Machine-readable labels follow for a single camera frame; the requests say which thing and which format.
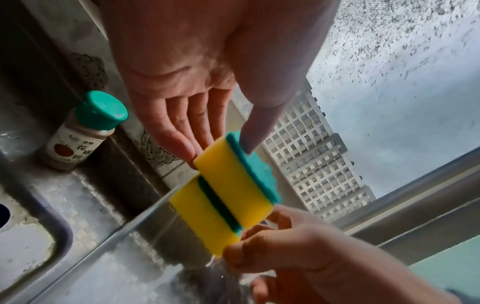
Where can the person's left hand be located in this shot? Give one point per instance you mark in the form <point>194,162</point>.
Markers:
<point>180,53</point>

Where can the green capped spice bottle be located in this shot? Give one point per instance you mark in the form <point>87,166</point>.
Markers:
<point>80,130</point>

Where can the grey metal window frame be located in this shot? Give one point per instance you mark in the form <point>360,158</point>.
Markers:
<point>412,202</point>

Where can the yellow green scouring sponge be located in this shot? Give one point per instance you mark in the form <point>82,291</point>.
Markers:
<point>202,213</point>
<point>240,181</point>

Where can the stainless steel sink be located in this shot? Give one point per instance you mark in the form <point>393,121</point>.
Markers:
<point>75,207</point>

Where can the person's right hand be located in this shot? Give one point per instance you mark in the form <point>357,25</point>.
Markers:
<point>318,255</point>

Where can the white high-rise building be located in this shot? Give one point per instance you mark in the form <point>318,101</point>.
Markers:
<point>318,166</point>

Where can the person's right forearm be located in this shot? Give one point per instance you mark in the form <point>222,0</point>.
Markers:
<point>431,288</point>

